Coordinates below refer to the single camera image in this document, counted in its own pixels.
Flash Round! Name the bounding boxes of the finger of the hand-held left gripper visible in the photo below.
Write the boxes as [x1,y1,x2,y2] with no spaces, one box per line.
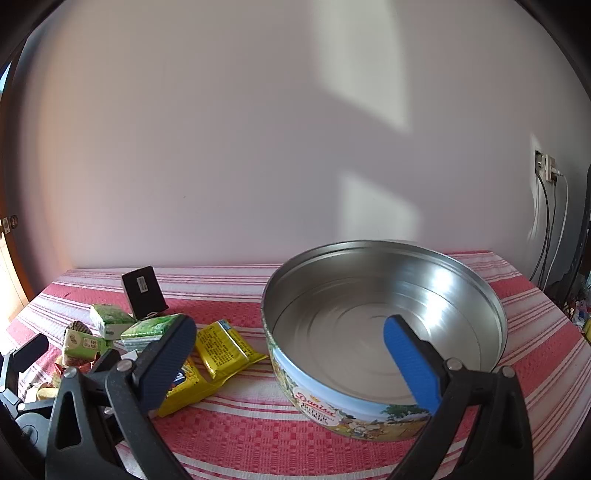
[0,333,55,462]

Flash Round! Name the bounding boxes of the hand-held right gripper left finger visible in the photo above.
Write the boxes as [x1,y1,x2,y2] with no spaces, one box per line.
[45,314,197,480]

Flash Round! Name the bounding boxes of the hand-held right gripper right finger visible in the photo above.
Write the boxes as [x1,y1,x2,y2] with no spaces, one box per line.
[383,315,535,480]

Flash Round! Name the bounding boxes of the yellow snack packet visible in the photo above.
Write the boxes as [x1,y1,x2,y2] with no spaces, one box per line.
[196,319,269,382]
[156,359,219,419]

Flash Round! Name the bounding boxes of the green tissue pack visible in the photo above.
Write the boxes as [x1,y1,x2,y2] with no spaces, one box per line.
[89,303,136,341]
[120,313,186,354]

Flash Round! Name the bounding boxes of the small green snack packet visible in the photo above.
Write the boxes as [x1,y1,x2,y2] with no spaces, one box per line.
[62,321,115,366]

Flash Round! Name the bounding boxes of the black box with white label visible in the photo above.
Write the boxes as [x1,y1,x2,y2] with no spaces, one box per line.
[121,265,170,320]

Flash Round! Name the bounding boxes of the round metal cookie tin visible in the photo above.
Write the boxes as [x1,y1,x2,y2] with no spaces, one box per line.
[261,240,509,441]

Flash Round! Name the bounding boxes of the wooden door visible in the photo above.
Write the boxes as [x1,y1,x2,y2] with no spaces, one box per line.
[0,60,35,333]

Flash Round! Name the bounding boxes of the red striped tablecloth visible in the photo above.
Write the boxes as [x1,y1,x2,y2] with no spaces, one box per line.
[0,250,583,480]

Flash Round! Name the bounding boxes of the dark cluttered side table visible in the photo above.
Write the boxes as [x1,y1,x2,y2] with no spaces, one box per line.
[544,271,591,344]

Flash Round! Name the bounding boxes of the black cable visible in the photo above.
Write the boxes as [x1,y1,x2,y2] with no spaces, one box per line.
[530,169,556,288]

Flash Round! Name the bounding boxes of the white cable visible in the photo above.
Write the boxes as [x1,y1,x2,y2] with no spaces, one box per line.
[547,172,570,288]

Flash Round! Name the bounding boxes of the white wall socket with plugs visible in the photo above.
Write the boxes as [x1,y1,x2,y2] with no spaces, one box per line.
[536,150,563,182]

